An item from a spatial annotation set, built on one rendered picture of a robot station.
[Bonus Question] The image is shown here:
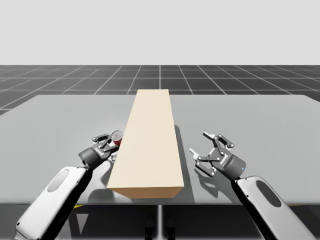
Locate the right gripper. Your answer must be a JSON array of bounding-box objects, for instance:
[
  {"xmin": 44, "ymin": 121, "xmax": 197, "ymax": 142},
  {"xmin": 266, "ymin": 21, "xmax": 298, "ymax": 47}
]
[{"xmin": 189, "ymin": 131, "xmax": 247, "ymax": 181}]

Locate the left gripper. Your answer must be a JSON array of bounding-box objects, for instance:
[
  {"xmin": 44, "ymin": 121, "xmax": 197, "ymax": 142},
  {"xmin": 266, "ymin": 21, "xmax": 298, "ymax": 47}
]
[{"xmin": 78, "ymin": 133, "xmax": 122, "ymax": 169}]

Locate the red and white can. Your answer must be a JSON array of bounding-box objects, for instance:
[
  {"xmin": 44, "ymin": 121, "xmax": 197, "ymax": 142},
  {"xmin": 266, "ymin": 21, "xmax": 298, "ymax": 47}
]
[{"xmin": 110, "ymin": 129, "xmax": 124, "ymax": 147}]

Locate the tall board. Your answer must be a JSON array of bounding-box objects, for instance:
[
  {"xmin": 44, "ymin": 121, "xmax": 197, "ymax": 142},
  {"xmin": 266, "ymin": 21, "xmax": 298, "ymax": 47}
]
[{"xmin": 106, "ymin": 89, "xmax": 185, "ymax": 200}]

